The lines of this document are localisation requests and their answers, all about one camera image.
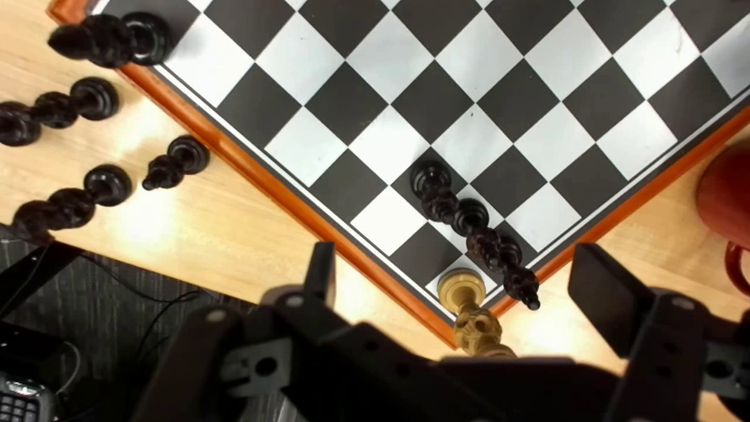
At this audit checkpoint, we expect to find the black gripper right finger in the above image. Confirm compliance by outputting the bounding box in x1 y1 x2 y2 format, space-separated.
568 242 711 422

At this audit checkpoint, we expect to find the black chess knight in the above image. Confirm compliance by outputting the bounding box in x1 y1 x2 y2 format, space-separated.
10 161 137 242

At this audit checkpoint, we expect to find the black chess bishop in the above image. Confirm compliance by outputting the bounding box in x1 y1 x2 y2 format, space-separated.
44 9 177 71

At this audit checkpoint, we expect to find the tall light wooden chess piece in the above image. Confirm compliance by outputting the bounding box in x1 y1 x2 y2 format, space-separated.
436 265 518 360

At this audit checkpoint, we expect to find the black computer keyboard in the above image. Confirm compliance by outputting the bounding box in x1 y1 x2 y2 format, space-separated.
0 372 61 422

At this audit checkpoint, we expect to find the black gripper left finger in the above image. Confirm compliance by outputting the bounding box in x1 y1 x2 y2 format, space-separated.
300 238 349 330

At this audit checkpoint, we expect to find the checkered chessboard red-brown frame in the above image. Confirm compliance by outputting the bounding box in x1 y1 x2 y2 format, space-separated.
44 0 750 350

